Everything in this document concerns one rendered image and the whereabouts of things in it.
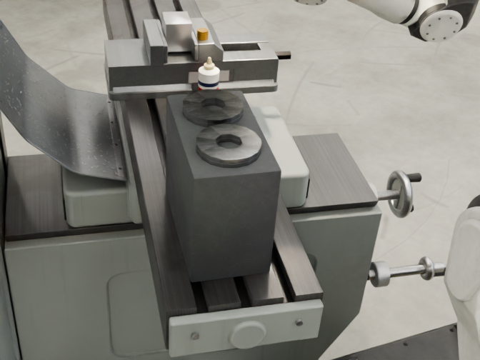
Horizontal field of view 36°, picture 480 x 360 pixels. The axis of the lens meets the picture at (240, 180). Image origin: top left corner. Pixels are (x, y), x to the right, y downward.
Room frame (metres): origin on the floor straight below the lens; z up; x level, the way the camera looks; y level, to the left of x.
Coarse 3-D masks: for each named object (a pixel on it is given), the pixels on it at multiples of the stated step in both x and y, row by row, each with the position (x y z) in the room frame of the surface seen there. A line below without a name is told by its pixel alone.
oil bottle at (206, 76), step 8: (208, 64) 1.25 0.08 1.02; (200, 72) 1.24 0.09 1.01; (208, 72) 1.24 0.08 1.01; (216, 72) 1.25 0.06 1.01; (200, 80) 1.24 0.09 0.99; (208, 80) 1.23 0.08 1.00; (216, 80) 1.24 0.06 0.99; (200, 88) 1.24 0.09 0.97; (208, 88) 1.23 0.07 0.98; (216, 88) 1.24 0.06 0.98
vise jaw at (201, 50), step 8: (192, 24) 1.39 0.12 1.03; (200, 24) 1.40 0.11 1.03; (208, 24) 1.41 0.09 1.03; (192, 32) 1.36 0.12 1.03; (208, 32) 1.36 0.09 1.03; (192, 40) 1.33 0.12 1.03; (200, 40) 1.32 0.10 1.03; (208, 40) 1.33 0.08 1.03; (216, 40) 1.35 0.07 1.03; (192, 48) 1.33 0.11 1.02; (200, 48) 1.31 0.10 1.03; (208, 48) 1.31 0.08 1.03; (216, 48) 1.32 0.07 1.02; (200, 56) 1.31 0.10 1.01; (208, 56) 1.31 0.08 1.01; (216, 56) 1.32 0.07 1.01
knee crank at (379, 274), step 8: (424, 256) 1.31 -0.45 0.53; (376, 264) 1.26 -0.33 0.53; (384, 264) 1.27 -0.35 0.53; (416, 264) 1.30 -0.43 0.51; (424, 264) 1.29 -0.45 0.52; (432, 264) 1.28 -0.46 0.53; (440, 264) 1.30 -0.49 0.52; (376, 272) 1.25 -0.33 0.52; (384, 272) 1.25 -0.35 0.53; (392, 272) 1.26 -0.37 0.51; (400, 272) 1.27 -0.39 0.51; (408, 272) 1.27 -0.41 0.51; (416, 272) 1.28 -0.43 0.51; (424, 272) 1.28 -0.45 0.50; (432, 272) 1.27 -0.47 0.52; (440, 272) 1.30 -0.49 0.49; (368, 280) 1.25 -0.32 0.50; (376, 280) 1.24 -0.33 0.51; (384, 280) 1.24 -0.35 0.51
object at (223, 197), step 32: (192, 96) 0.94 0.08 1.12; (224, 96) 0.95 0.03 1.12; (192, 128) 0.88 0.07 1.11; (224, 128) 0.86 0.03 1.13; (256, 128) 0.89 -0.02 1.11; (192, 160) 0.80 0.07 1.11; (224, 160) 0.79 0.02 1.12; (256, 160) 0.81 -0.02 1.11; (192, 192) 0.76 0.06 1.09; (224, 192) 0.77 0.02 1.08; (256, 192) 0.78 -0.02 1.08; (192, 224) 0.76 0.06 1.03; (224, 224) 0.77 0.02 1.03; (256, 224) 0.78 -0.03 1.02; (192, 256) 0.76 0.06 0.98; (224, 256) 0.77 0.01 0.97; (256, 256) 0.78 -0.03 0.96
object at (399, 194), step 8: (392, 176) 1.45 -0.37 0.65; (400, 176) 1.42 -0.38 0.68; (408, 176) 1.42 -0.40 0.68; (416, 176) 1.42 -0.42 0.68; (392, 184) 1.46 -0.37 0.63; (400, 184) 1.42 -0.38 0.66; (408, 184) 1.39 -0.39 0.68; (376, 192) 1.39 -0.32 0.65; (384, 192) 1.41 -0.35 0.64; (392, 192) 1.41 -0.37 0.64; (400, 192) 1.41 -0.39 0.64; (408, 192) 1.38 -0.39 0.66; (384, 200) 1.40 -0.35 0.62; (392, 200) 1.44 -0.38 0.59; (400, 200) 1.41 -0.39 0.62; (408, 200) 1.37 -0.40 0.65; (392, 208) 1.42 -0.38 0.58; (400, 208) 1.40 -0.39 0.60; (408, 208) 1.37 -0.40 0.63; (400, 216) 1.38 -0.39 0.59
